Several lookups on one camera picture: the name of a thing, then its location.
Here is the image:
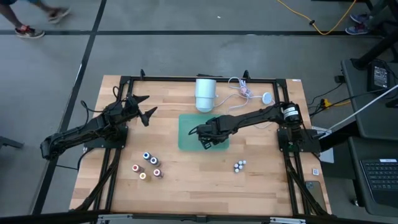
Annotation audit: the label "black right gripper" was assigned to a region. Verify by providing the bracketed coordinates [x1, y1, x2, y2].
[196, 119, 234, 151]

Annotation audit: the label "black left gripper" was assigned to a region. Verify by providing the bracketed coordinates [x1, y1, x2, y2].
[123, 94, 158, 127]

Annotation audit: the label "green cutting mat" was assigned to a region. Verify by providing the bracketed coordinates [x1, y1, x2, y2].
[178, 113, 230, 152]

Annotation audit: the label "white cylindrical appliance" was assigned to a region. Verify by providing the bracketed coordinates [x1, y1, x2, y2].
[194, 78, 217, 113]

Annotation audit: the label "dark smartphone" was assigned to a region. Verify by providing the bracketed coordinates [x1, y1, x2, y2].
[304, 180, 327, 212]

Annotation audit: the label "white paper sheet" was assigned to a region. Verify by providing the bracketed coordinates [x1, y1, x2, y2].
[318, 146, 335, 164]

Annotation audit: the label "yellow power plug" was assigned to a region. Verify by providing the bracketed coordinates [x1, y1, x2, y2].
[320, 98, 352, 110]

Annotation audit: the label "grey chair base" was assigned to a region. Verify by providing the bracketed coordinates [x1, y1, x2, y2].
[0, 135, 25, 151]

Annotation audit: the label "white rod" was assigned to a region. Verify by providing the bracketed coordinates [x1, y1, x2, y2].
[323, 83, 398, 134]

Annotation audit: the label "grey desk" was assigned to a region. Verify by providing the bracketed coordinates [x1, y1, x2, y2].
[347, 136, 398, 218]
[340, 58, 398, 141]

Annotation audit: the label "person's feet in sneakers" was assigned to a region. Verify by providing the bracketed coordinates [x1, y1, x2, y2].
[0, 0, 72, 40]

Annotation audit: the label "black laptop keyboard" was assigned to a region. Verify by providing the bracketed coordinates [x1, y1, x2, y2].
[359, 157, 398, 208]

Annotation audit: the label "black power adapter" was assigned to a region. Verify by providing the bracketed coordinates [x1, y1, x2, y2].
[366, 60, 393, 93]

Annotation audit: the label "black desk beam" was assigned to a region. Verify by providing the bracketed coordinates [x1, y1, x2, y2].
[350, 27, 398, 71]

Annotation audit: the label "person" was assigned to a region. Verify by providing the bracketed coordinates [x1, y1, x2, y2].
[345, 0, 398, 35]

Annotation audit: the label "white cable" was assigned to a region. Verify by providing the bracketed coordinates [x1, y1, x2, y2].
[214, 77, 277, 130]

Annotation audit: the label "silver metal bracket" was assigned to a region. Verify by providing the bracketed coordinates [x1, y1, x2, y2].
[269, 217, 307, 224]
[96, 213, 134, 224]

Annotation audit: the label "yellow extension cord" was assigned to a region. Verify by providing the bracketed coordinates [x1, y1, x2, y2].
[275, 0, 358, 35]

